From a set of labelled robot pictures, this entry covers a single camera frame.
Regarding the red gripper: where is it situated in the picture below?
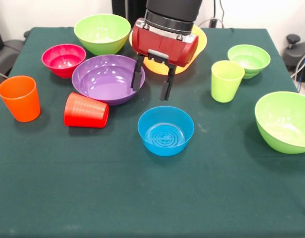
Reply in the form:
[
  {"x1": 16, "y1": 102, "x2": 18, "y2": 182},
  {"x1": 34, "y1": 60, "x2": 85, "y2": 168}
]
[{"x1": 131, "y1": 17, "x2": 200, "y2": 102}]

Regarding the blue bowl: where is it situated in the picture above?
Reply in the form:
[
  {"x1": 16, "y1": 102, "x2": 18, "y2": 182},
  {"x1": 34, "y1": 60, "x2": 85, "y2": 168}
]
[{"x1": 137, "y1": 106, "x2": 195, "y2": 157}]

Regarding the red cup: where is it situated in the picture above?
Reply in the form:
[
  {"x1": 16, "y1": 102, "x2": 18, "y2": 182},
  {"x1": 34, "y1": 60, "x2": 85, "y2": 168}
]
[{"x1": 63, "y1": 92, "x2": 109, "y2": 129}]

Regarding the orange cup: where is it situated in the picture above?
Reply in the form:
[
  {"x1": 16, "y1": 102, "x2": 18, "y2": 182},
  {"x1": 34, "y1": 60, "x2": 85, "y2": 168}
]
[{"x1": 0, "y1": 75, "x2": 41, "y2": 123}]

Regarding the purple bowl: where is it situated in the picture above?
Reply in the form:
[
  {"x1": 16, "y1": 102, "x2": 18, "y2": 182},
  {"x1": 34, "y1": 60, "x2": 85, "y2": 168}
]
[{"x1": 71, "y1": 55, "x2": 146, "y2": 107}]

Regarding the large yellow bowl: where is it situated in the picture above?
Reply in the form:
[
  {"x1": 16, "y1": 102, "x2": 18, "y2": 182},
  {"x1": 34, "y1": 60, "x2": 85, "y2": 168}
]
[{"x1": 129, "y1": 24, "x2": 207, "y2": 75}]

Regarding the yellow-green cup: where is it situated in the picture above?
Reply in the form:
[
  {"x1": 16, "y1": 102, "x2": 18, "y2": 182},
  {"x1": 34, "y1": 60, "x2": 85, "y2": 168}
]
[{"x1": 211, "y1": 60, "x2": 246, "y2": 103}]

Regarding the large light green bowl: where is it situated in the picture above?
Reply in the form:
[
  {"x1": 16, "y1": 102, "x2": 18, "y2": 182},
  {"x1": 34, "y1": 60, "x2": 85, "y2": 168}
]
[
  {"x1": 254, "y1": 91, "x2": 305, "y2": 155},
  {"x1": 73, "y1": 13, "x2": 131, "y2": 56}
]

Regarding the pink bowl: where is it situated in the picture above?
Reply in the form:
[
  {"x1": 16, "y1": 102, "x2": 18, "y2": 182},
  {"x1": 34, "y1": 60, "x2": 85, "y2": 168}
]
[{"x1": 41, "y1": 44, "x2": 87, "y2": 79}]

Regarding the dark green tablecloth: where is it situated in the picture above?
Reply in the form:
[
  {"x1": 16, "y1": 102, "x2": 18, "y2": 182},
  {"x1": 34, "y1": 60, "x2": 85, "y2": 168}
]
[{"x1": 0, "y1": 26, "x2": 305, "y2": 238}]

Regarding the small green bowl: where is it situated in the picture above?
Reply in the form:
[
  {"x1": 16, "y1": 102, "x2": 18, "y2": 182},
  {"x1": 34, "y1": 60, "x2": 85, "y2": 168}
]
[{"x1": 227, "y1": 44, "x2": 271, "y2": 79}]

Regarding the black knobbed stand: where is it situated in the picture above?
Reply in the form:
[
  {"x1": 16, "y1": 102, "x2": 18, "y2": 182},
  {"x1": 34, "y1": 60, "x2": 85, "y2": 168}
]
[{"x1": 283, "y1": 34, "x2": 305, "y2": 82}]

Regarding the grey chair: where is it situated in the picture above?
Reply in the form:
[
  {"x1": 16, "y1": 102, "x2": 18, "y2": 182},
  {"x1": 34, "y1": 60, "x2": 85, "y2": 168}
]
[{"x1": 0, "y1": 39, "x2": 24, "y2": 77}]

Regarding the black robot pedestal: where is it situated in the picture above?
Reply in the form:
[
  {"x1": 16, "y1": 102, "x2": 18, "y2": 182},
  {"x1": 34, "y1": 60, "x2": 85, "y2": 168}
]
[{"x1": 112, "y1": 0, "x2": 148, "y2": 25}]

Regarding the black hanging cable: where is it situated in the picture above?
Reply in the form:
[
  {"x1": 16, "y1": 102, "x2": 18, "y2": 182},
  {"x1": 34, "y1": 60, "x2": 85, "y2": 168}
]
[{"x1": 218, "y1": 0, "x2": 225, "y2": 21}]

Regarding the blue cable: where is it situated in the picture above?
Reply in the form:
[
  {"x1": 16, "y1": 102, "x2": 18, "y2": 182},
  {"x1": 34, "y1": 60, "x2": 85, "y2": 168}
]
[{"x1": 297, "y1": 58, "x2": 305, "y2": 93}]

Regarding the grey cable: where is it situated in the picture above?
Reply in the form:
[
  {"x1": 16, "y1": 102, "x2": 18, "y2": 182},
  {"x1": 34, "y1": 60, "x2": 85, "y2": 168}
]
[{"x1": 290, "y1": 50, "x2": 305, "y2": 78}]

